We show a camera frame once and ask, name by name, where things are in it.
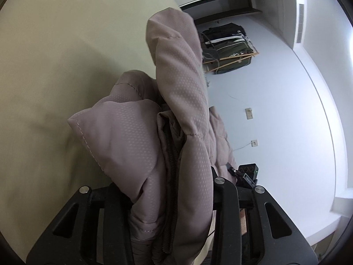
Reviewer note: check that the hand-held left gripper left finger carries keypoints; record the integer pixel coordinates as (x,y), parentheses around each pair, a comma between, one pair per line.
(95,207)

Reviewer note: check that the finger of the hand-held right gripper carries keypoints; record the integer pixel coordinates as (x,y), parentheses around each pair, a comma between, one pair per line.
(231,168)

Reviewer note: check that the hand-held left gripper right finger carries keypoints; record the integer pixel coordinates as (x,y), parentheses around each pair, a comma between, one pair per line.
(226,198)

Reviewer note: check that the mauve quilted puffer jacket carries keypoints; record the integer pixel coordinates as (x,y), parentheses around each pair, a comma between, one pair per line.
(176,132)

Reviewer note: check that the white wall socket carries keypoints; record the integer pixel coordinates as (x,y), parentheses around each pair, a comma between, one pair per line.
(254,143)
(249,113)

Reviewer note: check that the wall air vent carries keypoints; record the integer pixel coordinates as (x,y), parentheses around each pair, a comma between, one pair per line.
(300,23)

